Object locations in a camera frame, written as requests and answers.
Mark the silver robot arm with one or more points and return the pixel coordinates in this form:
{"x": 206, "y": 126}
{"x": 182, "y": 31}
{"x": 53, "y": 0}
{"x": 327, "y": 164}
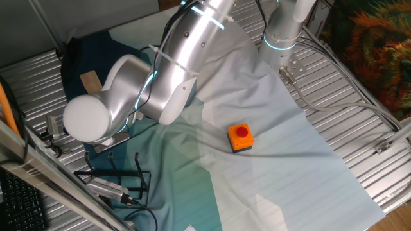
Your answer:
{"x": 180, "y": 64}

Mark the orange emergency stop button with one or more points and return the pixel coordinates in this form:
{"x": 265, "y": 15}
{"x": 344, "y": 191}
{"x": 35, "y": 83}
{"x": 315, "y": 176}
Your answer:
{"x": 241, "y": 138}

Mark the teal and white tablecloth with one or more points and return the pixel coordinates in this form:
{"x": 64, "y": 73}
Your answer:
{"x": 289, "y": 176}

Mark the wooden block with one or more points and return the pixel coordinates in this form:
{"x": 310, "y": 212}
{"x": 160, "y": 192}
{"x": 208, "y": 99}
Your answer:
{"x": 90, "y": 82}

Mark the cardboard box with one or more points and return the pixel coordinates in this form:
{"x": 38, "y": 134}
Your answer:
{"x": 318, "y": 16}

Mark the colourful patterned fabric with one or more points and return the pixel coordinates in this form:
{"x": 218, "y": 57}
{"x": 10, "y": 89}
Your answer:
{"x": 369, "y": 48}

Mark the grey metal pole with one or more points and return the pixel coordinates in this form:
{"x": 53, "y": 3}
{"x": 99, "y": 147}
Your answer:
{"x": 45, "y": 24}

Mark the aluminium profile bar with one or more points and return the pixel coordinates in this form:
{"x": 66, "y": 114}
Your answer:
{"x": 401, "y": 131}

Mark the orange pole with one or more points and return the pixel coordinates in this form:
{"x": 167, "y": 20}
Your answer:
{"x": 6, "y": 109}

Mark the black keyboard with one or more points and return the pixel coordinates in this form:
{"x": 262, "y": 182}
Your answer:
{"x": 22, "y": 202}

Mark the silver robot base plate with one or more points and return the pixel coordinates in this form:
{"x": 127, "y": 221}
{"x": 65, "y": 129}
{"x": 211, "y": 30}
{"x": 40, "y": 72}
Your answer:
{"x": 297, "y": 65}

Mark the silver depth camera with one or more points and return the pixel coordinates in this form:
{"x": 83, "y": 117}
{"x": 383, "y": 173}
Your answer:
{"x": 106, "y": 188}

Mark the small camera on mount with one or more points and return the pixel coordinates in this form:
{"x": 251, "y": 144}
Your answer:
{"x": 51, "y": 126}

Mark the aluminium frame beam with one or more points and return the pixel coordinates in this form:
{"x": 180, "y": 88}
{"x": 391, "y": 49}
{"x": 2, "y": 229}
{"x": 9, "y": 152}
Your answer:
{"x": 48, "y": 179}

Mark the small metal bracket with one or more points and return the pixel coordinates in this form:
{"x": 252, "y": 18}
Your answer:
{"x": 382, "y": 147}

